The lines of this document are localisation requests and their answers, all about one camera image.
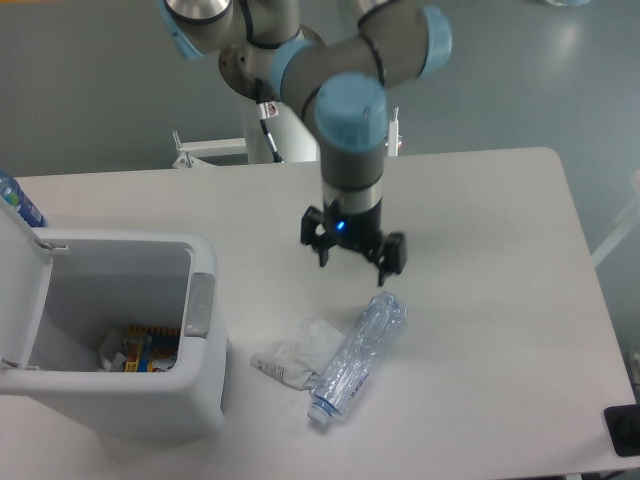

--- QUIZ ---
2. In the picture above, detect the black device at edge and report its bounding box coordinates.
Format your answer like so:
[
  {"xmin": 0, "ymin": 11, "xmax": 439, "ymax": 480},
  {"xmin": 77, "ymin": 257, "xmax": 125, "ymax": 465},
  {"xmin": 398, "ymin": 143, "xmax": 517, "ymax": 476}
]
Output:
[{"xmin": 604, "ymin": 404, "xmax": 639, "ymax": 458}]

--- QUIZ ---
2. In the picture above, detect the colourful trash in can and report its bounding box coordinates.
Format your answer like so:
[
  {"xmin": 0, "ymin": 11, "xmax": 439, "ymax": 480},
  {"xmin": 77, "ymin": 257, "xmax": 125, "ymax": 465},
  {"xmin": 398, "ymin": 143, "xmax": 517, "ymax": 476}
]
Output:
[{"xmin": 98, "ymin": 325, "xmax": 181, "ymax": 373}]

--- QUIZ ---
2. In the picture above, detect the white plastic trash can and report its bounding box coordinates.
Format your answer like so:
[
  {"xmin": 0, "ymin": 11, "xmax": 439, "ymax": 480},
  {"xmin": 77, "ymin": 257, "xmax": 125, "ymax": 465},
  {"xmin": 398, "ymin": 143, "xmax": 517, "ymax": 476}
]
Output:
[{"xmin": 1, "ymin": 205, "xmax": 229, "ymax": 436}]

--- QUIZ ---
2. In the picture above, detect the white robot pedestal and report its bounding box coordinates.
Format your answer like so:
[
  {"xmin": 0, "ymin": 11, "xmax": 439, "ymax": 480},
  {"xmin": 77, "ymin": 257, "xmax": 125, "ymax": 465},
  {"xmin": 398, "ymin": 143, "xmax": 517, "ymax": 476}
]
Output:
[{"xmin": 172, "ymin": 29, "xmax": 321, "ymax": 169}]

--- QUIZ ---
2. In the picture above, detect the clear crushed plastic bottle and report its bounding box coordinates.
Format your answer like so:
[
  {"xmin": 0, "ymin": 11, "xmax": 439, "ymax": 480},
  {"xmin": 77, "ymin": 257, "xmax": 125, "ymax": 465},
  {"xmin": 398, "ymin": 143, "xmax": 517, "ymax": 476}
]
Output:
[{"xmin": 307, "ymin": 291, "xmax": 407, "ymax": 428}]

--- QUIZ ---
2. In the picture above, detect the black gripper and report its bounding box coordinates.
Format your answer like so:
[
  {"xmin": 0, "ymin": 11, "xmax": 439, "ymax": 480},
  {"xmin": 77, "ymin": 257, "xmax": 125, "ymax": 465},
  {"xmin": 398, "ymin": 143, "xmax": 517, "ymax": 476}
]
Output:
[{"xmin": 300, "ymin": 201, "xmax": 406, "ymax": 286}]

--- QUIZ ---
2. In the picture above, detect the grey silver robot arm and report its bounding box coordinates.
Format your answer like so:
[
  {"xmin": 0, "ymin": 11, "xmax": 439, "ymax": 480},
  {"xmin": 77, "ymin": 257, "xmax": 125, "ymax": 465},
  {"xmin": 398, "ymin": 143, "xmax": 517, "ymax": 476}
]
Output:
[{"xmin": 157, "ymin": 1, "xmax": 453, "ymax": 281}]

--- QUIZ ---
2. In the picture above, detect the blue labelled bottle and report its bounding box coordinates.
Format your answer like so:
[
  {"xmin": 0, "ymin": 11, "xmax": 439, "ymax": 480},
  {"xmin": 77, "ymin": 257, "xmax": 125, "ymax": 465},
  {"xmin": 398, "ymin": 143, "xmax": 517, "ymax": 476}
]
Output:
[{"xmin": 1, "ymin": 171, "xmax": 48, "ymax": 228}]

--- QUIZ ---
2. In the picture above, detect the white pedestal foot bracket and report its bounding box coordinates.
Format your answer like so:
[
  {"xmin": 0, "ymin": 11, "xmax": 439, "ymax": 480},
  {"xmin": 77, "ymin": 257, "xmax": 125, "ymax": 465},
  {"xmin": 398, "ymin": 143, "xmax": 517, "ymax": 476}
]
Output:
[{"xmin": 386, "ymin": 106, "xmax": 403, "ymax": 157}]

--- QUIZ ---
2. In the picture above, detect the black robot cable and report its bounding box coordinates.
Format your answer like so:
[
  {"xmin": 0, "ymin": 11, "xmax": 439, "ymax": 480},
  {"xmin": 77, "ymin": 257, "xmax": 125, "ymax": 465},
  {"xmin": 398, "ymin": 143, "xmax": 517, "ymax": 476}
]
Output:
[{"xmin": 253, "ymin": 77, "xmax": 286, "ymax": 164}]

